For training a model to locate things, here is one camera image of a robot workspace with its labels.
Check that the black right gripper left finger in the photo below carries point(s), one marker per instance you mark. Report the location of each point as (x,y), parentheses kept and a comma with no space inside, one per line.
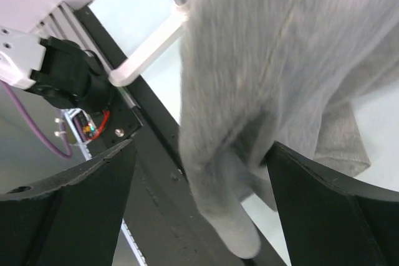
(54,221)

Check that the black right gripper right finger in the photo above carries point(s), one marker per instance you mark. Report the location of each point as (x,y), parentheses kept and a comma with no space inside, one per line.
(329,218)

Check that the grey t shirt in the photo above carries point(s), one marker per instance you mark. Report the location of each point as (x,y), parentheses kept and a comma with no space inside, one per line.
(256,72)

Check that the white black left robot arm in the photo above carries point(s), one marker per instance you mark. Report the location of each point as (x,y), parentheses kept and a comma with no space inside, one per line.
(58,70)

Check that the silver clothes rack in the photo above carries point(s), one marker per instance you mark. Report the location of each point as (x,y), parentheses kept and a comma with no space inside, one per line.
(149,50)

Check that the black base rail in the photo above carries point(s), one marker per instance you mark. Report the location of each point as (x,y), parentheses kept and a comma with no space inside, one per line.
(160,211)

